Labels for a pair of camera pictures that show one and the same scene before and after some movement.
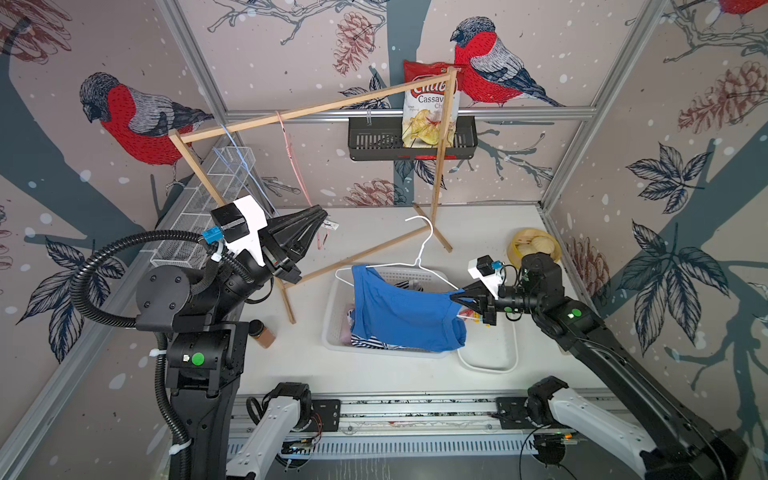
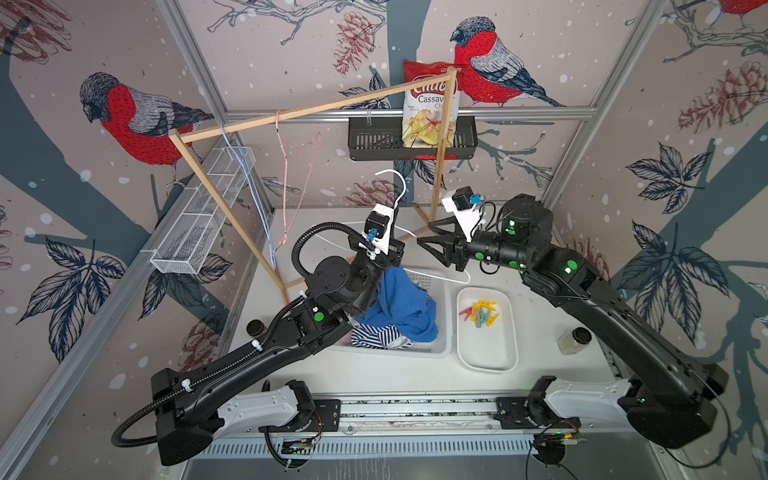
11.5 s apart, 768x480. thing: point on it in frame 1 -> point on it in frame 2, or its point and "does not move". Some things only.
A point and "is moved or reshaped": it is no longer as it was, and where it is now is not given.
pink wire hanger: [323, 234] -> [319, 135]
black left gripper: [282, 254] -> [392, 257]
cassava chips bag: [424, 106] does not move
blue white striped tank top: [373, 342] -> [386, 337]
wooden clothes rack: [181, 135] does not move
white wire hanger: [418, 262] -> [468, 280]
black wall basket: [381, 138] does not move
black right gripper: [485, 302] -> [450, 245]
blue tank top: [426, 320] is moved or reshaped
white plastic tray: [491, 348] does not move
